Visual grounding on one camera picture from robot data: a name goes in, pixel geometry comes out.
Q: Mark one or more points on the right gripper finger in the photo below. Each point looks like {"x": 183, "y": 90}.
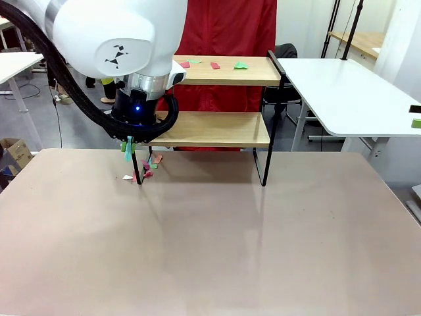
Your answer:
{"x": 415, "y": 109}
{"x": 416, "y": 123}

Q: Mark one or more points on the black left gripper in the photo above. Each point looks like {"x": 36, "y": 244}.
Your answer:
{"x": 131, "y": 110}

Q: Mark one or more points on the teal chenille duster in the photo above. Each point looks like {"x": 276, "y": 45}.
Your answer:
{"x": 128, "y": 157}

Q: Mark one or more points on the small pink paper scrap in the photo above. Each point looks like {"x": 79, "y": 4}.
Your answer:
{"x": 145, "y": 163}

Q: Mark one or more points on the white paper scrap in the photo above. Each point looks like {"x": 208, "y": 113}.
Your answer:
{"x": 127, "y": 177}

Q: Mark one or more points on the orange paper scrap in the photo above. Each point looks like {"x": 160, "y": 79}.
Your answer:
{"x": 158, "y": 159}

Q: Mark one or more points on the person in yellow apron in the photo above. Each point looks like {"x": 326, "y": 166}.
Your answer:
{"x": 107, "y": 80}

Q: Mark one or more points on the large white table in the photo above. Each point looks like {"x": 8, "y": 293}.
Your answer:
{"x": 345, "y": 92}

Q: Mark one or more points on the light wooden table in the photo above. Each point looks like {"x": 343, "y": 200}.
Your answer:
{"x": 361, "y": 41}

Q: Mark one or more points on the black light stand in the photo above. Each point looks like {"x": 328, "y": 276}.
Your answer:
{"x": 349, "y": 39}

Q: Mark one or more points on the large red paper scrap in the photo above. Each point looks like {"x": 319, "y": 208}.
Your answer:
{"x": 185, "y": 64}

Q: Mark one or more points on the thin green paper scrap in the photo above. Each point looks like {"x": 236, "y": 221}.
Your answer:
{"x": 195, "y": 61}

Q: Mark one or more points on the cardboard box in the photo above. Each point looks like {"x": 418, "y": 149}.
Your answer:
{"x": 18, "y": 151}

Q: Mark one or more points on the black tripod stand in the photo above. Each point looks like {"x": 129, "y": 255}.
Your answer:
{"x": 329, "y": 36}

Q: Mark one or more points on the small white table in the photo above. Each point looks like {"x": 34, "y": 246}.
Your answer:
{"x": 16, "y": 61}

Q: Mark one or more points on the black chair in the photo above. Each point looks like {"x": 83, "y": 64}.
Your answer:
{"x": 286, "y": 49}

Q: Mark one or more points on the person in red jacket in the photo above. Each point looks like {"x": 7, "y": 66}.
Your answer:
{"x": 230, "y": 26}

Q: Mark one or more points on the grey metal rail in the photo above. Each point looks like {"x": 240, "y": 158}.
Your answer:
{"x": 415, "y": 210}

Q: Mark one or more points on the black frame wooden shelf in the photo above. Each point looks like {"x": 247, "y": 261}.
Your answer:
{"x": 230, "y": 79}

